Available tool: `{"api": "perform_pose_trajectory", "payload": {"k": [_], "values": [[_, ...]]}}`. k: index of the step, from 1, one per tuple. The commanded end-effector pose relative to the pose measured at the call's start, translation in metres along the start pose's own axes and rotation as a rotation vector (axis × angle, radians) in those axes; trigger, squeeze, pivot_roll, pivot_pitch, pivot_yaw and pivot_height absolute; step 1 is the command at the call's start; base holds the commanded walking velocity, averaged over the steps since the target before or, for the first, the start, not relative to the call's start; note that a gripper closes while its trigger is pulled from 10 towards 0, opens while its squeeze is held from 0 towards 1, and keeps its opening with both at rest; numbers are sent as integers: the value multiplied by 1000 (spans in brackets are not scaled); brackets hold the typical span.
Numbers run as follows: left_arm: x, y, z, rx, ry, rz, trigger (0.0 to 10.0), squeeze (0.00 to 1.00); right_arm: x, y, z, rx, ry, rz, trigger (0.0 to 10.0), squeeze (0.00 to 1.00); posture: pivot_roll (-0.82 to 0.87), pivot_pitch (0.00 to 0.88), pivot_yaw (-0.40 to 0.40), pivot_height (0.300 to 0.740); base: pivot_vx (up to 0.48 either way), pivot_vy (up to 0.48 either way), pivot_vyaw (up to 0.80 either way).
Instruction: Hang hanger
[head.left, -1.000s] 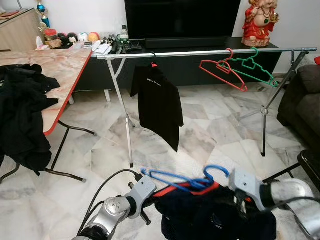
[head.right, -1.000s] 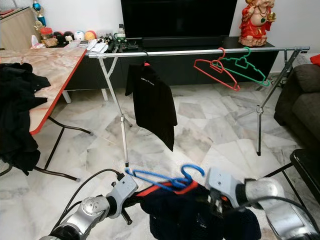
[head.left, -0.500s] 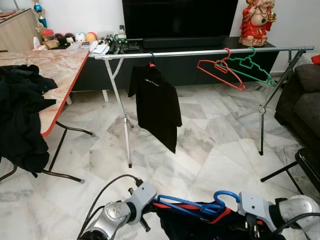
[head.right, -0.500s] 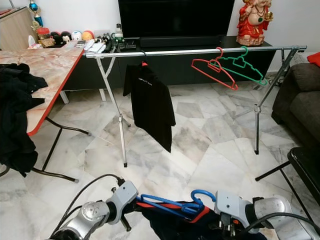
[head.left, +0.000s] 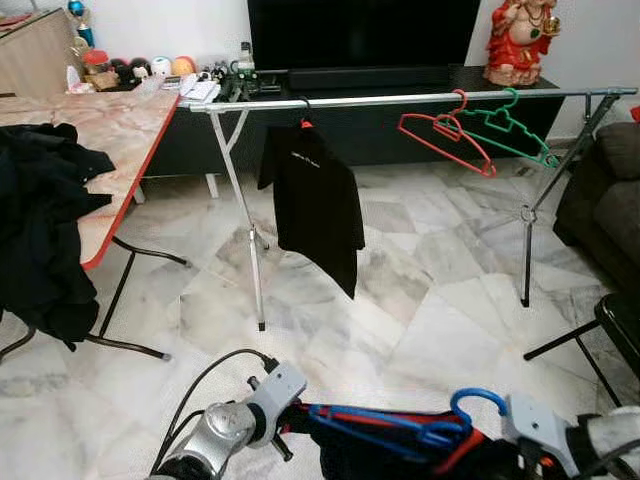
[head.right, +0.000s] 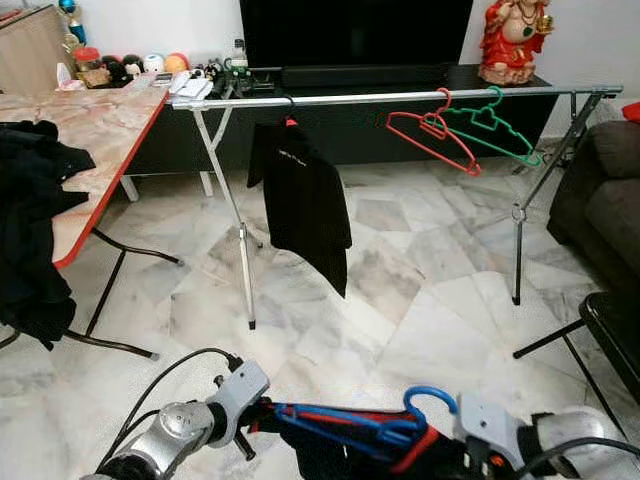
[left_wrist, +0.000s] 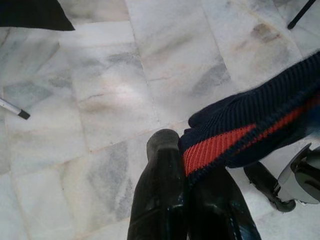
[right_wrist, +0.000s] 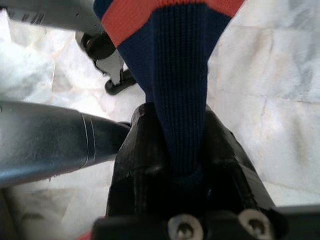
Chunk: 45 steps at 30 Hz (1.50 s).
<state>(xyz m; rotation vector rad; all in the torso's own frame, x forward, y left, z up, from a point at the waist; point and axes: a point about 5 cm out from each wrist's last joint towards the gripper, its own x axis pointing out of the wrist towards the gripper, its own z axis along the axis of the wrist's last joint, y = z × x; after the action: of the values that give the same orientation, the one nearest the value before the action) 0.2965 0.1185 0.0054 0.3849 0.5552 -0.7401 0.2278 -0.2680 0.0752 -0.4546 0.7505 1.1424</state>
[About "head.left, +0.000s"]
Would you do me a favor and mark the black flat television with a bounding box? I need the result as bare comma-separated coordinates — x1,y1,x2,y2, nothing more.
247,0,483,73

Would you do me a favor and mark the black soundbar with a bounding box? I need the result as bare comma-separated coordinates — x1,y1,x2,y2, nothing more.
285,65,451,91

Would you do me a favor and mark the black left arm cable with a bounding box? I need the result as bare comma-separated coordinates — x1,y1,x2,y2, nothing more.
155,348,279,471

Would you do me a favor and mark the green plastic hanger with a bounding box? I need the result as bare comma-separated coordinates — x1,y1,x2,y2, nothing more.
460,88,559,169

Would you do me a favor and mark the silver metal clothes rack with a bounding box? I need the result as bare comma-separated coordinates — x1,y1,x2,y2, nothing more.
190,87,639,331

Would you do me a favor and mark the dark brown sofa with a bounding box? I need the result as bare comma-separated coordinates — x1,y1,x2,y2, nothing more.
553,122,640,301

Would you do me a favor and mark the black T-shirt with white print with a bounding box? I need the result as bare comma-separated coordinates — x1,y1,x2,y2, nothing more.
257,125,366,299

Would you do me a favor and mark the light wooden cabinet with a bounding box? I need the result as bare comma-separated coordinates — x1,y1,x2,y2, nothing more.
0,8,81,98

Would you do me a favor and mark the black TV console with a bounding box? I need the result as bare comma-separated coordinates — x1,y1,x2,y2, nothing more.
145,65,561,179

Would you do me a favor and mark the white paper stack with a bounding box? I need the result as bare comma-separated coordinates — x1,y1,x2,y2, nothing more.
178,75,221,104

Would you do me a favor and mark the pile of black clothes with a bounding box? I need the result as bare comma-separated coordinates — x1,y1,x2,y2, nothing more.
0,123,116,351

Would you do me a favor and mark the gold and blue trophy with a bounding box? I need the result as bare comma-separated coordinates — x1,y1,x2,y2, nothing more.
68,0,96,48

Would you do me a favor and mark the red laughing Buddha statue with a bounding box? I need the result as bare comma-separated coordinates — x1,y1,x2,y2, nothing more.
485,0,556,88

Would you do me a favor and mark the marble folding table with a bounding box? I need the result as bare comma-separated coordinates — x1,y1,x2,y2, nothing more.
0,90,191,361

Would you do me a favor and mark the blue plastic hanger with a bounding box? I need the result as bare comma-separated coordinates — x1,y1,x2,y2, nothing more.
305,387,508,463

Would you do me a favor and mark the black plush toy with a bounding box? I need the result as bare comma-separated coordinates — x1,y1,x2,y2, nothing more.
108,58,151,86

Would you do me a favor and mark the jar with red lid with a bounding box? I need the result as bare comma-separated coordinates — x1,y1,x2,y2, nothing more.
83,48,111,91

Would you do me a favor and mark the black metal stool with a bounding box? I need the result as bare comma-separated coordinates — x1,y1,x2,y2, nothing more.
523,292,640,406

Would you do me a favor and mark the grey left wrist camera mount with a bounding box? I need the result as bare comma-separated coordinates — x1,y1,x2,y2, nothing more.
245,360,309,446

